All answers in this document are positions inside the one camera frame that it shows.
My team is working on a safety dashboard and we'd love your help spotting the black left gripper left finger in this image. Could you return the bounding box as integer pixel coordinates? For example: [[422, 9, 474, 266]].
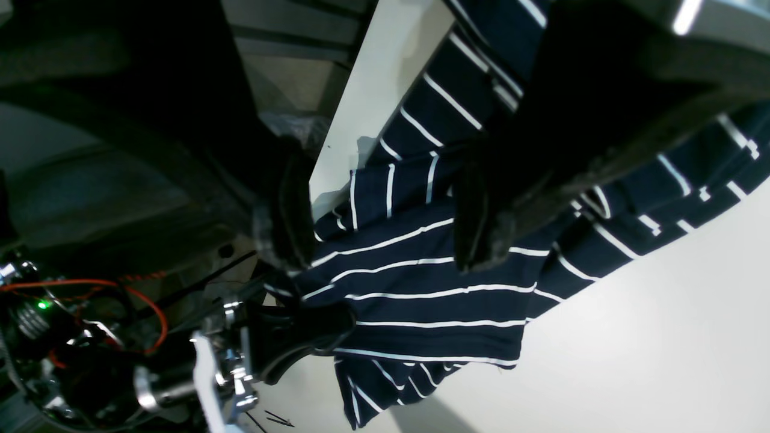
[[2, 1, 315, 274]]

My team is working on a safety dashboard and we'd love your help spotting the navy white striped T-shirt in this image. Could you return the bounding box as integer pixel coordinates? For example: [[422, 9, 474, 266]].
[[296, 1, 768, 430]]

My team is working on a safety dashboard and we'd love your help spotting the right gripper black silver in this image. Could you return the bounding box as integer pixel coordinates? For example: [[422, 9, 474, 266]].
[[132, 296, 357, 432]]

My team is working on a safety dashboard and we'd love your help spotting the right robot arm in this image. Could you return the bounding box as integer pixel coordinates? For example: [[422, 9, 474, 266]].
[[2, 254, 356, 432]]

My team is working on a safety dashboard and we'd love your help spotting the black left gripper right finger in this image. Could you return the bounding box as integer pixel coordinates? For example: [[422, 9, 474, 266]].
[[454, 1, 768, 272]]

